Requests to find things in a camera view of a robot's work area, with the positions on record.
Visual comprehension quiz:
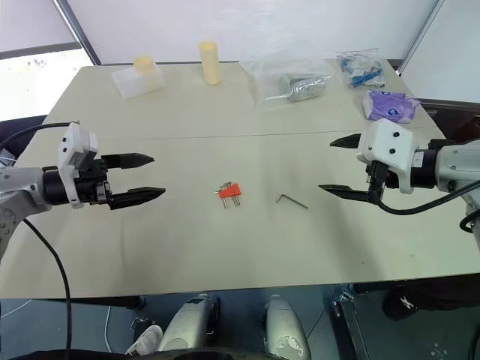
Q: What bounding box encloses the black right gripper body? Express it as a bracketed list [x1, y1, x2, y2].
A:
[365, 160, 399, 204]

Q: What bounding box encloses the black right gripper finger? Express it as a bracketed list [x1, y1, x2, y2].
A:
[317, 183, 377, 204]
[329, 133, 363, 152]

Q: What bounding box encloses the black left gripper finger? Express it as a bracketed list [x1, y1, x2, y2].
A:
[101, 151, 156, 170]
[108, 186, 167, 211]

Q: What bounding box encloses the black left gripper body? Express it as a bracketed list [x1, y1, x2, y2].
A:
[74, 151, 114, 210]

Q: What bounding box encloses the metal hex key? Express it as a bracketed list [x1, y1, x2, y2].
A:
[275, 192, 310, 211]

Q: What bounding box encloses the purple tissue pack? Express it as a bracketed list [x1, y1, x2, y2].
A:
[361, 89, 423, 125]

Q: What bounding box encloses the plastic bag of metal parts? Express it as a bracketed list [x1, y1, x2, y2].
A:
[239, 57, 335, 111]

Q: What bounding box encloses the clear plastic bag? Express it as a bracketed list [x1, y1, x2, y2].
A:
[110, 61, 167, 100]

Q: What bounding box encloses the black seat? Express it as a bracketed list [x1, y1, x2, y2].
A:
[0, 115, 47, 159]

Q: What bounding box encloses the short cream cylinder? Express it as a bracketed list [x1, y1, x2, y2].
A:
[133, 55, 158, 93]

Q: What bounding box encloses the dark chair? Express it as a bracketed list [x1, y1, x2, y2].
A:
[415, 97, 480, 144]

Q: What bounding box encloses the black shoe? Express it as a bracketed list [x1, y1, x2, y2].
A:
[382, 286, 422, 320]

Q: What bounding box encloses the tall cream cylinder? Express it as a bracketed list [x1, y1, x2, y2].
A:
[198, 40, 224, 87]

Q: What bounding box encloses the black table leg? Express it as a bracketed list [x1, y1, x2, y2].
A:
[331, 288, 373, 360]

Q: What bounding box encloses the silver left robot leg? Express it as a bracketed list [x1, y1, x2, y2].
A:
[158, 292, 221, 354]

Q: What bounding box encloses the silver robot leg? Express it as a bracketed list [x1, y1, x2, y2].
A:
[158, 292, 221, 354]
[263, 294, 313, 360]

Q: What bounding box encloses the white sneaker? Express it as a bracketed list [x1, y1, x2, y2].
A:
[124, 324, 164, 356]

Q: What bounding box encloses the silver right robot leg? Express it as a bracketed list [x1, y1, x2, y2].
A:
[263, 294, 313, 360]

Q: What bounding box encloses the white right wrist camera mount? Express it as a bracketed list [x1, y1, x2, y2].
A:
[355, 119, 419, 194]

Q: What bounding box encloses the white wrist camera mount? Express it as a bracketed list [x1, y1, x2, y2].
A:
[57, 121, 100, 209]
[355, 119, 419, 194]

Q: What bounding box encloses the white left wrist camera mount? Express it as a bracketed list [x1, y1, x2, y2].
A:
[57, 121, 100, 209]

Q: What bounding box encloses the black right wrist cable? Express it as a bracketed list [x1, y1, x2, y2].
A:
[373, 182, 480, 217]

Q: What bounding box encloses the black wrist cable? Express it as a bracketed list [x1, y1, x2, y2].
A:
[373, 182, 480, 217]
[0, 121, 73, 152]

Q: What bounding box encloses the plastic bag with blue cable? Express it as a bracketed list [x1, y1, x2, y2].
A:
[335, 47, 389, 90]

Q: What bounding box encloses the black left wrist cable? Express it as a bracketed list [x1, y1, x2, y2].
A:
[0, 121, 73, 152]

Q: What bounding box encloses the black hanging cable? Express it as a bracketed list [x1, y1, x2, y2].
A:
[21, 218, 73, 353]

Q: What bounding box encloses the white partition post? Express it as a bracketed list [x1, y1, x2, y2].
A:
[398, 0, 452, 77]

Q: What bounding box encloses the black window frame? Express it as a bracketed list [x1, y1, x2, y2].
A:
[0, 0, 103, 65]

